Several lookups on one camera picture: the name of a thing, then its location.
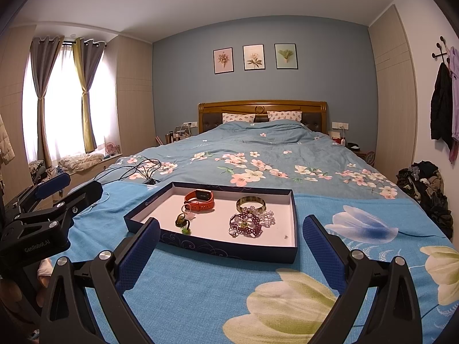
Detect black cables with charger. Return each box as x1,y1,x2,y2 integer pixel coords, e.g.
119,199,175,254
95,155,164,186

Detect bright blue flower blanket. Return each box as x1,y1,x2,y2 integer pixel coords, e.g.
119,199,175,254
36,181,459,344

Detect beige built-in wardrobe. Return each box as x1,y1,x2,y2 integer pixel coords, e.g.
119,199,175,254
115,36,155,155
368,4,418,189

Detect wooden bed with floral duvet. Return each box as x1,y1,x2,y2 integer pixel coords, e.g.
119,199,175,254
72,121,413,201

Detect white earphones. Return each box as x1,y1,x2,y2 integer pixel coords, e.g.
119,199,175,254
84,190,110,212

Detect sheer white curtain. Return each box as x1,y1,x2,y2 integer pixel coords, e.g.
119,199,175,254
22,43,119,167

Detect framed pink bouquet picture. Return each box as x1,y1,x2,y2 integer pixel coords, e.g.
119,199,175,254
213,48,234,75

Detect patterned cushion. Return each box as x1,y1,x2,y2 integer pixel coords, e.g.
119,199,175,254
28,161,47,183

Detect framed green leaf picture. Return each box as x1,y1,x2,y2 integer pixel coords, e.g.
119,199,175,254
274,43,298,70

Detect purple jacket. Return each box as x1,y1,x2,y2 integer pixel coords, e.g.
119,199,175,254
446,46,459,135

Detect person's left hand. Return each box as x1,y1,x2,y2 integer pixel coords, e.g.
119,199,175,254
36,258,54,289

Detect pile of dark clothes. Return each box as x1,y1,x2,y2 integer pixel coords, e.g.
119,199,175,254
396,161,453,239

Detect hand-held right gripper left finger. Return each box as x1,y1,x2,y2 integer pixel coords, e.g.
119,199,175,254
39,218,161,344

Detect dark purple bead bracelet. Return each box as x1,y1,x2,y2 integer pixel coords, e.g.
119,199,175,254
228,212,265,239

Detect bedside clutter of bottles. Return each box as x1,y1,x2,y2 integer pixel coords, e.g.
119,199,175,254
154,125,192,144

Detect orange smart watch band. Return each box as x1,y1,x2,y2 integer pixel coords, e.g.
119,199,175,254
184,189,216,214

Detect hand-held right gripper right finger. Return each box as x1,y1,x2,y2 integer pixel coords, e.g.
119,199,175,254
302,215,424,344

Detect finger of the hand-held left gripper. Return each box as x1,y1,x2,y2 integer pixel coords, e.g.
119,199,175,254
11,181,104,233
0,172,71,219

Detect dotted white pillow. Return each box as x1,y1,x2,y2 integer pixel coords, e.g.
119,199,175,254
267,111,303,122
222,113,256,124

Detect grey and yellow curtain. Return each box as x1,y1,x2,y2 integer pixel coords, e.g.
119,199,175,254
73,38,106,154

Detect cream bedding pile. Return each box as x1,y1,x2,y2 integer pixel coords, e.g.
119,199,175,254
57,153,104,171

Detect amber bangle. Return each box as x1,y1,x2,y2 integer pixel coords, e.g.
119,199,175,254
236,196,267,214

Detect black jacket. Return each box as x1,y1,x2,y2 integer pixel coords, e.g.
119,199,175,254
430,62,454,151

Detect black wall coat rack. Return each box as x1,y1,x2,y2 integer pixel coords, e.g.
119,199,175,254
432,36,450,61

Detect navy shallow cardboard box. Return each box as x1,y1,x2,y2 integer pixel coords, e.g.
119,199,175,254
124,181,299,265

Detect framed white flower picture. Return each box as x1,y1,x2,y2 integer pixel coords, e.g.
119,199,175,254
243,45,265,71

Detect beige padded jacket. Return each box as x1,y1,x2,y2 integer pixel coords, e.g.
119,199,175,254
0,113,15,165

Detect wooden headboard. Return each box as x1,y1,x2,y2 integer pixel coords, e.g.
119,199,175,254
198,101,328,135

